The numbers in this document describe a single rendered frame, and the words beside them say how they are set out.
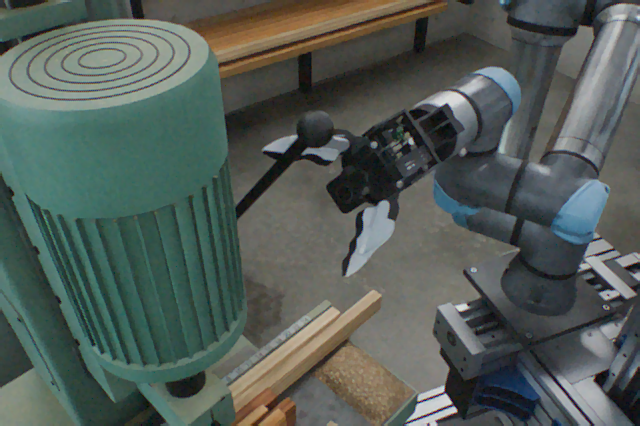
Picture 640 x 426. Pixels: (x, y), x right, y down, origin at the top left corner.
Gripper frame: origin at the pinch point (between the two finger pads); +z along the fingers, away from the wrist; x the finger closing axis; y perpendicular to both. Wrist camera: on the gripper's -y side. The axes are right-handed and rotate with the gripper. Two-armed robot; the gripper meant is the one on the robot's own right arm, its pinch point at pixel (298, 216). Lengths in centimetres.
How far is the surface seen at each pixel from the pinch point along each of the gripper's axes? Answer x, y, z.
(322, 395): 24.9, -34.2, -6.4
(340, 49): -84, -217, -227
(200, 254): -1.7, 1.9, 11.6
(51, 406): 3, -65, 25
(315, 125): -5.7, 9.4, -0.8
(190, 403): 11.6, -23.2, 13.6
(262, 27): -93, -167, -143
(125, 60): -16.9, 9.6, 11.2
